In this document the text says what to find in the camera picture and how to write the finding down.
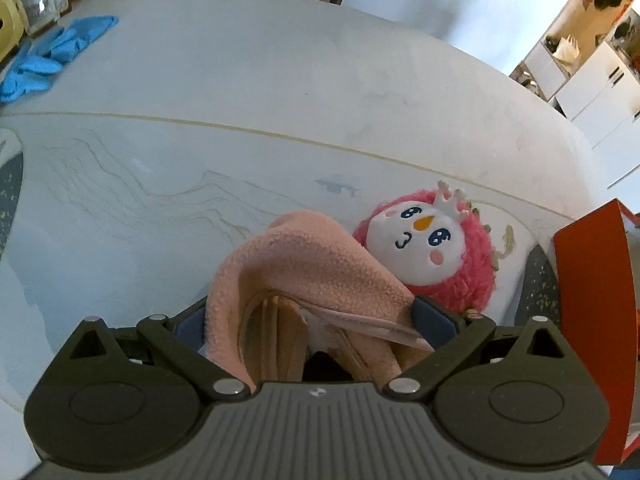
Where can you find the white bag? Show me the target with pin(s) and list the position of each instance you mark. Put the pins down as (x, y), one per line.
(567, 49)

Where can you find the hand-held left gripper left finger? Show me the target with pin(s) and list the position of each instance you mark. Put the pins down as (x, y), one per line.
(192, 327)

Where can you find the yellow object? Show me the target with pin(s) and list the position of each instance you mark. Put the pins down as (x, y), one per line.
(10, 20)

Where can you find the red cardboard box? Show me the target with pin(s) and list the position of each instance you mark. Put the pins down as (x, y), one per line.
(595, 310)

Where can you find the white cabinet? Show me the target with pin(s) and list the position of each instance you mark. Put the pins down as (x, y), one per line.
(600, 90)

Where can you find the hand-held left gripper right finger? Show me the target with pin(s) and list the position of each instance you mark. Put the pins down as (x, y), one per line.
(432, 325)

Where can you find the pink plush toy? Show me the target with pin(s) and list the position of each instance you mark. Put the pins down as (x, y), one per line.
(425, 240)

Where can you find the blue rubber glove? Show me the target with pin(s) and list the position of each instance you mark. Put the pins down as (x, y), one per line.
(30, 70)
(85, 30)

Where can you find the pink fleece cloth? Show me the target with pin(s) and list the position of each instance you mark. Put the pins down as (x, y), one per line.
(310, 270)

